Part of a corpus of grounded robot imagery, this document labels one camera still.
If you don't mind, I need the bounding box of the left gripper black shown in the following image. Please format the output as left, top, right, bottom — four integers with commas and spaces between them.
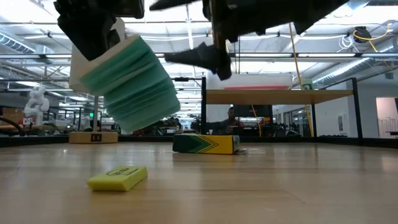
53, 0, 121, 62

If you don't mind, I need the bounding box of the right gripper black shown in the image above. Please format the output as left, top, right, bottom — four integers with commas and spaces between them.
149, 0, 301, 81

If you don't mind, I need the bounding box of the teal sticky note pad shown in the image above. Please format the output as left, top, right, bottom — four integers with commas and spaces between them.
79, 34, 182, 134

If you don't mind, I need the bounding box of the green yellow crayon box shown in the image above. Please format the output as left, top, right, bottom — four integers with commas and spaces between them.
172, 133, 242, 156

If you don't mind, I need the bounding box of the yellow eraser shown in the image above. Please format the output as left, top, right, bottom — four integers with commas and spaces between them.
86, 165, 149, 192

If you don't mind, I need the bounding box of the clear supply box purple lid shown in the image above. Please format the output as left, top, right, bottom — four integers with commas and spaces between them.
206, 72, 294, 91

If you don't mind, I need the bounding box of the brown cardboard box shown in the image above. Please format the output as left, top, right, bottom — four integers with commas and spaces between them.
1, 107, 25, 125

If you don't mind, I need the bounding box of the white shade wooden base lamp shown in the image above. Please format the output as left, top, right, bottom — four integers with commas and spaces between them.
68, 17, 126, 144

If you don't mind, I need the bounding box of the person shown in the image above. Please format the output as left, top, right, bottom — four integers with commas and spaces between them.
205, 106, 247, 135

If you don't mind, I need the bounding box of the black monitor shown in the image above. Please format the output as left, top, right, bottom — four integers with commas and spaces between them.
233, 104, 273, 118

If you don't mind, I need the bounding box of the wooden shelf board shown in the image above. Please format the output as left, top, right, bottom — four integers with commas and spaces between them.
206, 89, 354, 105

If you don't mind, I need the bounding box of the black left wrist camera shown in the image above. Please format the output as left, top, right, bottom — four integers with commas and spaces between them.
114, 0, 146, 19

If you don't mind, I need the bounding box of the black hanging cable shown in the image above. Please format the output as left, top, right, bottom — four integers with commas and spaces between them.
233, 36, 241, 74

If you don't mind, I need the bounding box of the wooden shelf with black frame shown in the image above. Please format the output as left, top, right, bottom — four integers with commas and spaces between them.
200, 77, 364, 147

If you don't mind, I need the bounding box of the yellow hanging cable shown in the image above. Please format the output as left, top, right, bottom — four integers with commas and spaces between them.
288, 23, 315, 138

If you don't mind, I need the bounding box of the black table frame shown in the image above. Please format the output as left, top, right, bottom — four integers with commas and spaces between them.
0, 134, 398, 148

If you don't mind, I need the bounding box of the black ceiling cable reel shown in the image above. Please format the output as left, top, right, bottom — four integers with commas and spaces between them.
353, 26, 373, 44

